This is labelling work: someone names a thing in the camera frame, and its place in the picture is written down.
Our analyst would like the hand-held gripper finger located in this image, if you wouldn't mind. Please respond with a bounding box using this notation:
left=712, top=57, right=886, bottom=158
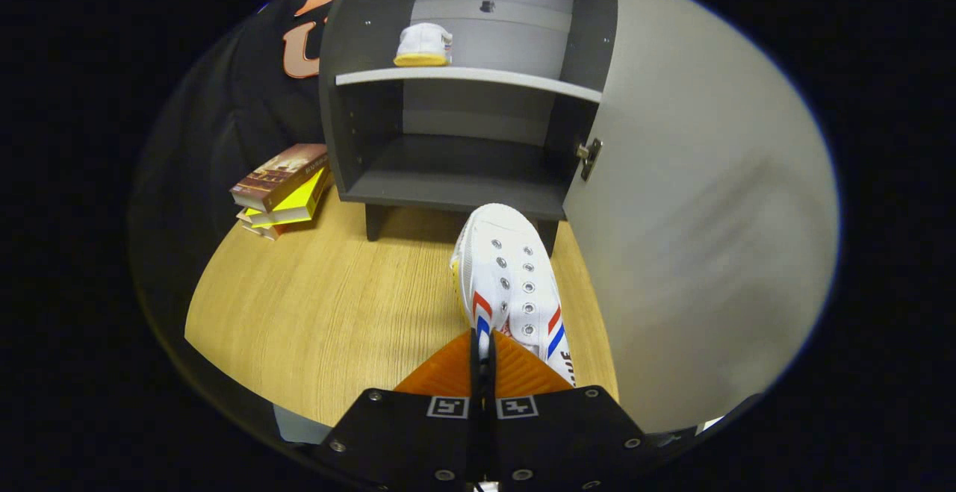
left=485, top=330, right=649, bottom=492
left=314, top=328, right=486, bottom=492

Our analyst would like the white striped shoe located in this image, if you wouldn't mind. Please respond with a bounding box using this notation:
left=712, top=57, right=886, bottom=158
left=450, top=203, right=576, bottom=387
left=394, top=22, right=453, bottom=68

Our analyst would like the dark grey shoe cabinet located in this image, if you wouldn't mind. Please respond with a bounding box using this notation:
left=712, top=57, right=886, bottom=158
left=319, top=0, right=619, bottom=254

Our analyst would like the beige shoe cabinet door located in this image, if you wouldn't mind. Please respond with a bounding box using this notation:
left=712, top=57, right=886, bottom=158
left=562, top=0, right=841, bottom=435

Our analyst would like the metal door hinge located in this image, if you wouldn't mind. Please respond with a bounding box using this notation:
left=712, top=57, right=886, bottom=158
left=575, top=138, right=604, bottom=182

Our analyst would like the thin pale book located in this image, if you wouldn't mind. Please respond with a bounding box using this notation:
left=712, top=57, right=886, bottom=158
left=238, top=208, right=288, bottom=242

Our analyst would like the yellow book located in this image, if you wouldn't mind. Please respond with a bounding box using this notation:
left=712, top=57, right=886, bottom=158
left=245, top=167, right=331, bottom=227

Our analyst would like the brown book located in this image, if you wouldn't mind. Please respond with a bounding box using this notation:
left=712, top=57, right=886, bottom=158
left=230, top=143, right=330, bottom=214

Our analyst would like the black backdrop cloth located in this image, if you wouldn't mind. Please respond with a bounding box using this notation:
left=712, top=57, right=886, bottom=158
left=127, top=0, right=358, bottom=343

